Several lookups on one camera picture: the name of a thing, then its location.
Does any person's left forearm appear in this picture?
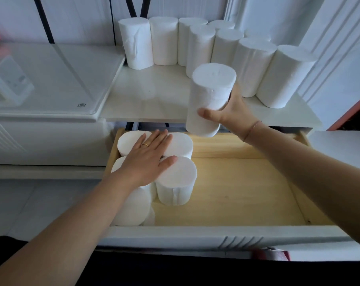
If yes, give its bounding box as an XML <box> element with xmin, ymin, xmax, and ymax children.
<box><xmin>0</xmin><ymin>172</ymin><xmax>136</xmax><ymax>286</ymax></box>

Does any black metal stand frame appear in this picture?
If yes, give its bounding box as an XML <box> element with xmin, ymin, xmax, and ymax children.
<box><xmin>32</xmin><ymin>0</ymin><xmax>153</xmax><ymax>44</ymax></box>

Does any red slipper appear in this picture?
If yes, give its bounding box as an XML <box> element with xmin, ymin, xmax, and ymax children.
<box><xmin>251</xmin><ymin>247</ymin><xmax>291</xmax><ymax>262</ymax></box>

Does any person's left hand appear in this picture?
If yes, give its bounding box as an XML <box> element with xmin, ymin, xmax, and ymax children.
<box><xmin>112</xmin><ymin>129</ymin><xmax>178</xmax><ymax>191</ymax></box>

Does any orange door frame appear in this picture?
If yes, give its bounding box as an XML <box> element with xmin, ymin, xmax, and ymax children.
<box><xmin>327</xmin><ymin>91</ymin><xmax>360</xmax><ymax>131</ymax></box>

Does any white glass-topped cabinet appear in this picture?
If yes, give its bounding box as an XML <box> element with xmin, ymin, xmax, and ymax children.
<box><xmin>0</xmin><ymin>41</ymin><xmax>126</xmax><ymax>180</ymax></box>

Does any thin red bracelet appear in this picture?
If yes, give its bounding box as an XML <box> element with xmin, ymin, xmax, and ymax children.
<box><xmin>242</xmin><ymin>120</ymin><xmax>263</xmax><ymax>143</ymax></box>

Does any person's right forearm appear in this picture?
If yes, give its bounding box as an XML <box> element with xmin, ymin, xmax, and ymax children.
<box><xmin>244</xmin><ymin>121</ymin><xmax>360</xmax><ymax>252</ymax></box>

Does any group of white paper rolls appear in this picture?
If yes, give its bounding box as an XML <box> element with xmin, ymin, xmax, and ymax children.
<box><xmin>118</xmin><ymin>16</ymin><xmax>317</xmax><ymax>109</ymax></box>

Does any white cabinet top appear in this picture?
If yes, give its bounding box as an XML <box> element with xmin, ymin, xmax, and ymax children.
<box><xmin>99</xmin><ymin>62</ymin><xmax>324</xmax><ymax>134</ymax></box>

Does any white drawer with wooden inside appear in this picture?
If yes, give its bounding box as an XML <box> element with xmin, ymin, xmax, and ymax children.
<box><xmin>97</xmin><ymin>128</ymin><xmax>360</xmax><ymax>263</ymax></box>

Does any person's right hand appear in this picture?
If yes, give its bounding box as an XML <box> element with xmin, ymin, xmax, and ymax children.
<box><xmin>197</xmin><ymin>82</ymin><xmax>260</xmax><ymax>142</ymax></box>

